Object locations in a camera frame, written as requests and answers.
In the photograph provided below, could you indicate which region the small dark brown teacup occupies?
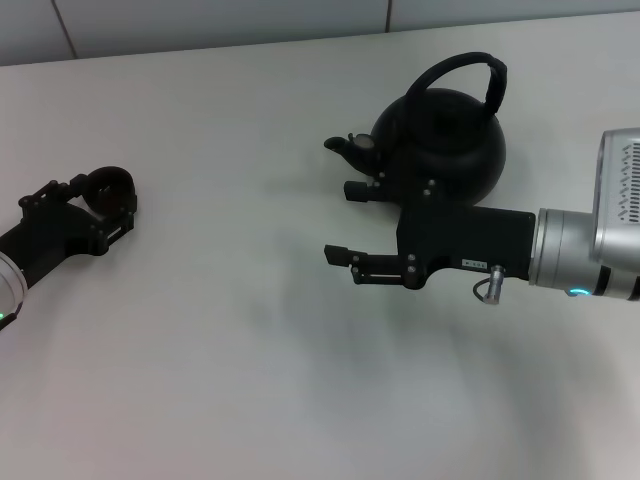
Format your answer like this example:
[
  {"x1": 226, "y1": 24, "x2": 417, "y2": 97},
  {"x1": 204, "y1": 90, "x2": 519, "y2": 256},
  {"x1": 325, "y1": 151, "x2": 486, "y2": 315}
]
[{"x1": 82, "y1": 166, "x2": 138, "y2": 221}]

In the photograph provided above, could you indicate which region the black round teapot with handle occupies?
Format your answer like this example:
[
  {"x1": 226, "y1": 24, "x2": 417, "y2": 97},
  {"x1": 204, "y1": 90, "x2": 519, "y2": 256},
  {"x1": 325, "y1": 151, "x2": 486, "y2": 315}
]
[{"x1": 323, "y1": 51, "x2": 509, "y2": 207}]

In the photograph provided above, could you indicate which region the metal connector plug with cable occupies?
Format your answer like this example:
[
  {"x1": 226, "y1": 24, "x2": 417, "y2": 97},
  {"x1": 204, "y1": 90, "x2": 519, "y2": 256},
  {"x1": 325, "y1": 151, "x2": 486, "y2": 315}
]
[{"x1": 472, "y1": 264, "x2": 507, "y2": 306}]

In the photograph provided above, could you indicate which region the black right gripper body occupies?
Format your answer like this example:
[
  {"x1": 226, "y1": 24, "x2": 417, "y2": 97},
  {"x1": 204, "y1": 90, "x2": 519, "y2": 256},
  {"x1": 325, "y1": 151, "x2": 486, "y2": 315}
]
[{"x1": 396, "y1": 180, "x2": 537, "y2": 292}]

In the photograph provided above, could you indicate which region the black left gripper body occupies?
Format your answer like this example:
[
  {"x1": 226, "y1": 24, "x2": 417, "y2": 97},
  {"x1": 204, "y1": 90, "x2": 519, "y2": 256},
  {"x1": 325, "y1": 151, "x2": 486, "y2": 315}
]
[{"x1": 0, "y1": 202, "x2": 109, "y2": 291}]

